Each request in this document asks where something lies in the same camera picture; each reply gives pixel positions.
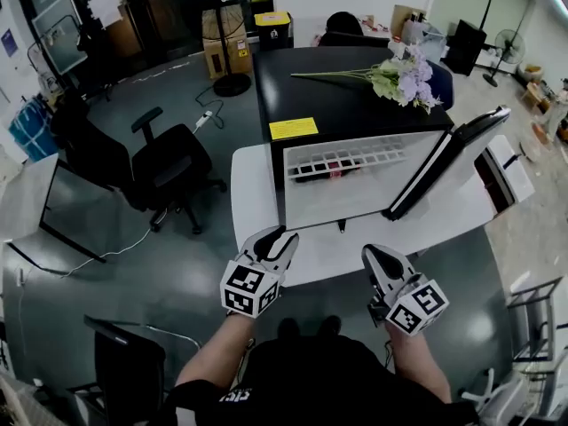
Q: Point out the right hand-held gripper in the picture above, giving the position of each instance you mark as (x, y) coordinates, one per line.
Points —
(417, 309)

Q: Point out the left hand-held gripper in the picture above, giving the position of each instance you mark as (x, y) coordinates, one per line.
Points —
(248, 289)

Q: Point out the red drink can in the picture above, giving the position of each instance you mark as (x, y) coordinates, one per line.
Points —
(337, 172)

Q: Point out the black mini fridge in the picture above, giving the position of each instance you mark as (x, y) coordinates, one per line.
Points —
(341, 104)

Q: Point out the person's right forearm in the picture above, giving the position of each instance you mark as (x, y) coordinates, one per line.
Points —
(417, 366)

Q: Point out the person's left forearm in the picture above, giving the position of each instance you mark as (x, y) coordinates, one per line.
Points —
(217, 353)

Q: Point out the person's black shoes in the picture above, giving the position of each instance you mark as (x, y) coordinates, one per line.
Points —
(310, 326)

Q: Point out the yellow sticker label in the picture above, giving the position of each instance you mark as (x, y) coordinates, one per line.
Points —
(293, 128)

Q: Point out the person's black clothing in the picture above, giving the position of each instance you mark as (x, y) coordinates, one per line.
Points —
(319, 384)

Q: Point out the black office chair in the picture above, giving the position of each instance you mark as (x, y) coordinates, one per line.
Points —
(164, 167)

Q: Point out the white power strip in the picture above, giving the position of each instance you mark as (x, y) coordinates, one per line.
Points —
(203, 120)

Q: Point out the white drawer unit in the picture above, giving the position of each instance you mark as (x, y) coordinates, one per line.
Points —
(510, 171)

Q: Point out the grey metal rack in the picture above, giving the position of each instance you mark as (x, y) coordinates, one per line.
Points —
(537, 322)

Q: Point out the tall black standing fan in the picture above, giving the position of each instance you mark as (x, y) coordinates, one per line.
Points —
(231, 84)

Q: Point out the white plastic chair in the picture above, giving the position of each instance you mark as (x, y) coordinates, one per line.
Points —
(510, 399)

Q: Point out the black monitor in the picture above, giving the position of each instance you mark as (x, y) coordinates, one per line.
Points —
(128, 371)

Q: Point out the blue chair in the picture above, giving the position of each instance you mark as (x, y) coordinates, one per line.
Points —
(441, 84)

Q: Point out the purple artificial flower bouquet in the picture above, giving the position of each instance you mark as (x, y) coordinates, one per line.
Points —
(412, 78)

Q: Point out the large brown cardboard box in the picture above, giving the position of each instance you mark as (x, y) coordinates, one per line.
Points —
(217, 47)

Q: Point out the black bin with yellow lid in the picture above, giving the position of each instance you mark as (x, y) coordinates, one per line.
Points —
(273, 31)

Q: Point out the black chair backrest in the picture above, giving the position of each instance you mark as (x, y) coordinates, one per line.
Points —
(355, 39)

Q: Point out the black cabinet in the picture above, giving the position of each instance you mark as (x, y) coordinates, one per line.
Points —
(463, 47)

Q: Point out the flat brown cardboard box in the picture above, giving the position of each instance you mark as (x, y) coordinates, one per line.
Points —
(406, 18)

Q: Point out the small black standing fan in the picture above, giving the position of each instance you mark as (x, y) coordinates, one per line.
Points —
(508, 42)

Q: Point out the blue water barrel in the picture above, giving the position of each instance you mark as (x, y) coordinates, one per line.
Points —
(31, 131)

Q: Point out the framed glass board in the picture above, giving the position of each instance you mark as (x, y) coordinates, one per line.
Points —
(60, 44)

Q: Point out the white paper sheet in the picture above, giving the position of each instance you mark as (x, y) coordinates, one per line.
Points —
(104, 7)

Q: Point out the white desk with black frame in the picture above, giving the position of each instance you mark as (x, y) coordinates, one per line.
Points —
(26, 198)

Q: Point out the blue wall poster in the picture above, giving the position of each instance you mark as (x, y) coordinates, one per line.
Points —
(9, 42)

